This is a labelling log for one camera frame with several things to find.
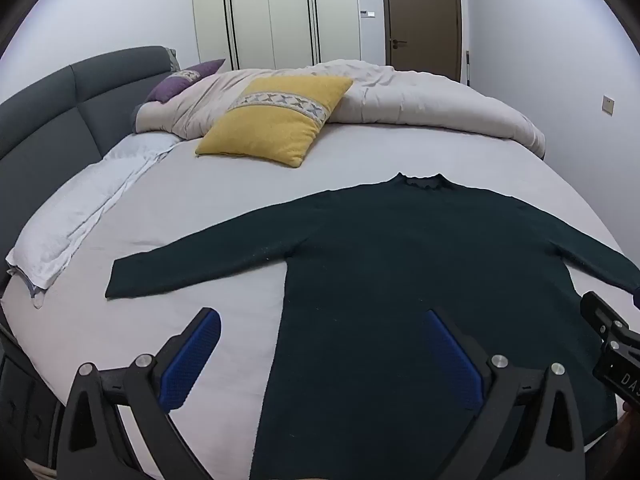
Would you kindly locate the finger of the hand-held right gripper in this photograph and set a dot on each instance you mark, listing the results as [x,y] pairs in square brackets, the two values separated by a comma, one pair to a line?
[602,315]

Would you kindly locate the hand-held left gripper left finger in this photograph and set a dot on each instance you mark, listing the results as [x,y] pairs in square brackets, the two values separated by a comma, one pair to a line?
[192,360]

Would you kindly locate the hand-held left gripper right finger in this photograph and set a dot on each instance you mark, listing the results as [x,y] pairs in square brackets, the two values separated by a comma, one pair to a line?
[452,360]

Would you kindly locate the dark green sweater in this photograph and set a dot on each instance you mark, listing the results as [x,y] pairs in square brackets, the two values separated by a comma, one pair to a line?
[400,260]

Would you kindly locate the bed with white sheet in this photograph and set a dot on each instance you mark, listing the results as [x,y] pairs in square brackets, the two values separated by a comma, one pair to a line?
[225,200]

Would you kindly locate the dark nightstand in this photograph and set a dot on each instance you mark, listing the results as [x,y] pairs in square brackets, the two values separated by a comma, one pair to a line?
[25,400]

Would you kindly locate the white pillow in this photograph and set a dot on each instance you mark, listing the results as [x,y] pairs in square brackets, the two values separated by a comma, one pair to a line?
[75,220]

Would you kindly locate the yellow cushion with patterned band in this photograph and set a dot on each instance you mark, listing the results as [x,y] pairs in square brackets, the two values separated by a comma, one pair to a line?
[260,130]

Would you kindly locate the beige duvet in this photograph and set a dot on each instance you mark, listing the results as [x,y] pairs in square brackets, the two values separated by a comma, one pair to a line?
[425,105]

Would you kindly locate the purple cushion with patterned band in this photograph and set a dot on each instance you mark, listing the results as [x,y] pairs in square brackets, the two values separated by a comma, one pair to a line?
[175,85]

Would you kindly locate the black door stop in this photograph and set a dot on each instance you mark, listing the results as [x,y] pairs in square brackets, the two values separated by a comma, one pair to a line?
[468,67]

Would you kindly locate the grey upholstered headboard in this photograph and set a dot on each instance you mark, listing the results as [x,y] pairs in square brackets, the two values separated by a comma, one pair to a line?
[45,120]

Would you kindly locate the brown door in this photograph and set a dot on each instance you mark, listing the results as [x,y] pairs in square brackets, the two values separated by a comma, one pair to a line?
[425,10]

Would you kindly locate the white wardrobe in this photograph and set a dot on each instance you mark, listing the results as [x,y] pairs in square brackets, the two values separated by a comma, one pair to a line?
[290,10]

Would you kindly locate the beige wall plate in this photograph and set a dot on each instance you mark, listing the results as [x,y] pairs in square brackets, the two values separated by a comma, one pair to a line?
[607,104]

